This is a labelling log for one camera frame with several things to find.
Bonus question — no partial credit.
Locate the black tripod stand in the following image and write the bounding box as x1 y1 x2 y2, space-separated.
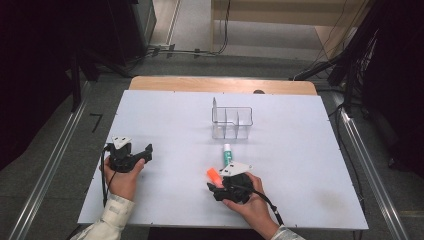
66 49 131 113

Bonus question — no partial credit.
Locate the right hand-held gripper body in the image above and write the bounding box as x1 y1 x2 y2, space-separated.
218 161 255 205

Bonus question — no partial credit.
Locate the dark curtain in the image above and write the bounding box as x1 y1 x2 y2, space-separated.
0 0 111 171
363 0 424 178

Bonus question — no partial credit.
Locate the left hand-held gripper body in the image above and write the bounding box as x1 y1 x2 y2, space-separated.
104 135 135 174

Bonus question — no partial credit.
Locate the person's right hand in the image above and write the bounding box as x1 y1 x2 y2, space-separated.
221 172 280 239

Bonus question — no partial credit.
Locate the black stand with cables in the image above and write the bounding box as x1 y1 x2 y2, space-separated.
289 0 381 116

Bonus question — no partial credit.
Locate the white board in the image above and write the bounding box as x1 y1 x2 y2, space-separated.
77 89 370 231

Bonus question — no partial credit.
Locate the clear plastic organizer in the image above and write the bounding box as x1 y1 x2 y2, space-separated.
211 97 254 140

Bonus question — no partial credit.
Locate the aluminium rail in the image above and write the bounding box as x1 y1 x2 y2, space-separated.
8 81 91 240
333 93 409 240

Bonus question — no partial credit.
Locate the orange highlighter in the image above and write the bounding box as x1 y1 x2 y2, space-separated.
206 167 224 188

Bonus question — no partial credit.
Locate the black hanging cable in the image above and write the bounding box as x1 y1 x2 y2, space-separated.
213 0 233 56

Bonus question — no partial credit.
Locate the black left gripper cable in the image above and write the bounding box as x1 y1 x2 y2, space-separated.
100 143 118 208

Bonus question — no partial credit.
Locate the white power strip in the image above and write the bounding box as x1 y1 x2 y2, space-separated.
148 43 176 58

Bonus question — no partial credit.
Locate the light wooden furniture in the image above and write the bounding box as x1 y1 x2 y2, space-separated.
209 0 371 61

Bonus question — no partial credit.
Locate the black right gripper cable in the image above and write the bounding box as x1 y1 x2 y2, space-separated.
238 183 285 227

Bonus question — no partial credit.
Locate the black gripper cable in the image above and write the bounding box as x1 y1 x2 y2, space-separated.
238 183 285 227
100 143 118 208

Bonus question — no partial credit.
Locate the person's left hand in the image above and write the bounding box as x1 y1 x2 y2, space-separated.
99 156 147 202

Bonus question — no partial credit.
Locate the wooden table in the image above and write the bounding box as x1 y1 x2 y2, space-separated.
128 75 318 96

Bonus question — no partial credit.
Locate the green white glue stick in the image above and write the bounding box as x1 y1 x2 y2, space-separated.
222 143 234 168

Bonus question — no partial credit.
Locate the dark cabinet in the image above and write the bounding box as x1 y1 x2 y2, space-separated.
109 0 158 64

